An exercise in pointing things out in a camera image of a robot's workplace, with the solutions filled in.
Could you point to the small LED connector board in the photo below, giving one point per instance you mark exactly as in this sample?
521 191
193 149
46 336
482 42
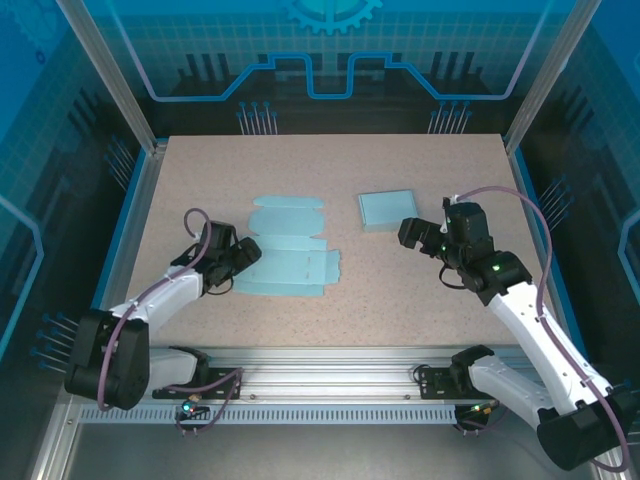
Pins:
480 409
188 408

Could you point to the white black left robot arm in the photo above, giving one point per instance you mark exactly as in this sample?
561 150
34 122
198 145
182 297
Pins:
165 295

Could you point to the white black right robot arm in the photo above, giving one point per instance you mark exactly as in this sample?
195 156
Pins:
530 315

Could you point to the aluminium table side rail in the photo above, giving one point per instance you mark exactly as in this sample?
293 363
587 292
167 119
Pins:
131 240

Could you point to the aluminium frame rail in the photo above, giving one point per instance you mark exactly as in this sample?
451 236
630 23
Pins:
325 370

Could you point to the aluminium frame leg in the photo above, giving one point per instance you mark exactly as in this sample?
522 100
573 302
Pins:
52 460

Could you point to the grey metal lower panel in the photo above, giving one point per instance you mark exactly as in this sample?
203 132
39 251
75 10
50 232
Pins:
325 455

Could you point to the aluminium frame post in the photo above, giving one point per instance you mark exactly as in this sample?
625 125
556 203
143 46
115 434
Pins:
547 75
112 75

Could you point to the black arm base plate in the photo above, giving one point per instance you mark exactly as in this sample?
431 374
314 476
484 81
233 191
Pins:
222 372
432 387

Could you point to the blue table side trim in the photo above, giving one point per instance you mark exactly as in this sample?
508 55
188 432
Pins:
524 180
114 250

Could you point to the light blue paper box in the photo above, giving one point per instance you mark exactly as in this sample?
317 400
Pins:
387 210
285 240

